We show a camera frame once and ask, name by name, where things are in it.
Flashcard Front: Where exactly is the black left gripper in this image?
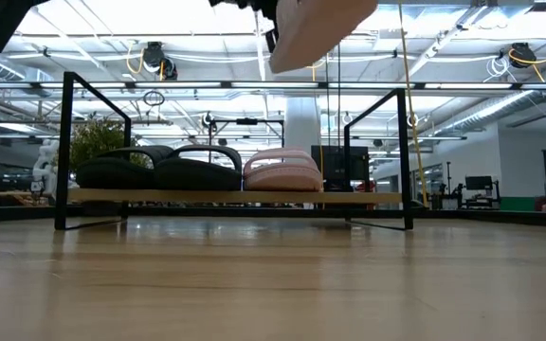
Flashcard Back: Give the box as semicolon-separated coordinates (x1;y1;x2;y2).
208;0;280;54

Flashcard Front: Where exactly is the pink rubber slide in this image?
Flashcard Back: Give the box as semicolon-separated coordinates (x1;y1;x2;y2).
268;0;380;75
242;146;324;192

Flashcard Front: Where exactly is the black rubber slide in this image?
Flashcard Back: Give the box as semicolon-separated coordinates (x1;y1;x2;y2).
153;144;245;192
75;145;175;190

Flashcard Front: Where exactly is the black computer case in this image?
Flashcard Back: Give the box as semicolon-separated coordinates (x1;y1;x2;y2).
310;145;371;190

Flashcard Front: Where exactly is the small green potted plant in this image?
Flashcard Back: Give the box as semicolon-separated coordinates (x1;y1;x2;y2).
68;113;154;174

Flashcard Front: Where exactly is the white robot figure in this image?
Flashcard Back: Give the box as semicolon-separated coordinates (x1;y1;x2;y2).
32;138;62;196

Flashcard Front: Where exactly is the black background monitor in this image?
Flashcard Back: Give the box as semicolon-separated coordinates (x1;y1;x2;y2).
464;175;495;192

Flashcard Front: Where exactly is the black background rig frame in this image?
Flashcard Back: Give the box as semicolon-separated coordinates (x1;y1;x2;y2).
208;117;286;153

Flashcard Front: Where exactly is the thin black hanging cable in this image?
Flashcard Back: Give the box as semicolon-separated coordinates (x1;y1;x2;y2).
322;51;330;148

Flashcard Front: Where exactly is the black ceiling cable reel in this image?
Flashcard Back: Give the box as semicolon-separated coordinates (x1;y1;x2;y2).
508;42;537;70
140;41;179;81

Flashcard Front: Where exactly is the yellow hanging cable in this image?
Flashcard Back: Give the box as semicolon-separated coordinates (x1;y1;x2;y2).
395;0;429;207

